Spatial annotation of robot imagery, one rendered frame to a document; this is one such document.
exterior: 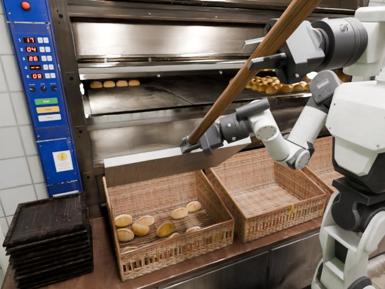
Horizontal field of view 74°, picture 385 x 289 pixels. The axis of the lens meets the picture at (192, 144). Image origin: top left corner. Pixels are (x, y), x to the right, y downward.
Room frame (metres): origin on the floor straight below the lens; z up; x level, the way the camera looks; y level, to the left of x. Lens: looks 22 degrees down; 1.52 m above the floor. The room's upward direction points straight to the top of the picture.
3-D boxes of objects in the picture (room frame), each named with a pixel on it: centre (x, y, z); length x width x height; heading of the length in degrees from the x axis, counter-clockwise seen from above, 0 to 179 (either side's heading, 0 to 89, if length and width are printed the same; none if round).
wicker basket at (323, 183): (1.57, -0.98, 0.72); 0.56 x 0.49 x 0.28; 113
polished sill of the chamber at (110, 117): (1.60, -0.29, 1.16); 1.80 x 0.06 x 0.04; 113
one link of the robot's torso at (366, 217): (0.74, -0.58, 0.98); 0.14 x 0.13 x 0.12; 22
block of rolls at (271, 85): (2.21, -0.66, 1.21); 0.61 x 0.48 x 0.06; 23
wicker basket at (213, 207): (1.11, 0.14, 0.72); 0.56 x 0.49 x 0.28; 114
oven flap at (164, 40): (1.58, -0.29, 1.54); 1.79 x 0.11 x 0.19; 113
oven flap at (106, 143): (1.58, -0.29, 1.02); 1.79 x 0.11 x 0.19; 113
